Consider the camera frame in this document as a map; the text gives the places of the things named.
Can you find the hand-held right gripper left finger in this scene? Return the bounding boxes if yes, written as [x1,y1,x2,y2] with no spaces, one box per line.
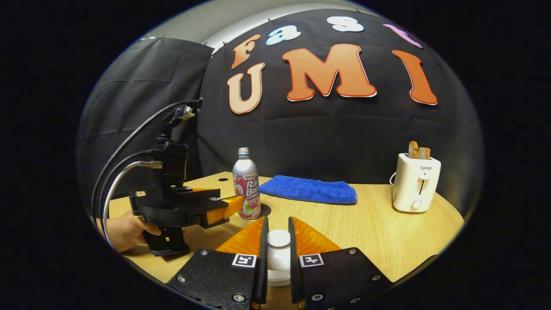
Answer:
[166,215,269,310]

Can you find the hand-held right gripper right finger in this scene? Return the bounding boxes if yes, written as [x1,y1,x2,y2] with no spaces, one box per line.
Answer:
[288,216,394,310]

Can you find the white teacup lid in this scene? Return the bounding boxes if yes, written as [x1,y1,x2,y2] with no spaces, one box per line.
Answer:
[267,229,292,287]

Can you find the silver water bottle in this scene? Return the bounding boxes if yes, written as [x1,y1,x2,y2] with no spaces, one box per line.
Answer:
[232,147,262,220]

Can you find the blue towel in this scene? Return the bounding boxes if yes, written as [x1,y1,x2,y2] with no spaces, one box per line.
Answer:
[259,175,358,205]

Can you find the plain black curtain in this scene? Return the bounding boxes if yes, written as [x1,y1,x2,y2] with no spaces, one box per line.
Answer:
[77,37,214,207]

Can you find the black backdrop cloth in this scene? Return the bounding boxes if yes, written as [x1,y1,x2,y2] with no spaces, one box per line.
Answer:
[196,9,483,216]

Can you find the white toaster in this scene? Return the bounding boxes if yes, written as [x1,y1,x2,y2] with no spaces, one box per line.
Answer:
[392,153,442,213]

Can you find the grey braided cable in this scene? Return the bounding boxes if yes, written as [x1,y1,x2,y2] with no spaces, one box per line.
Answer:
[102,161,163,247]

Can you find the black cable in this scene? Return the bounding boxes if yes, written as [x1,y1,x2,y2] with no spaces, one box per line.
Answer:
[90,100,203,224]

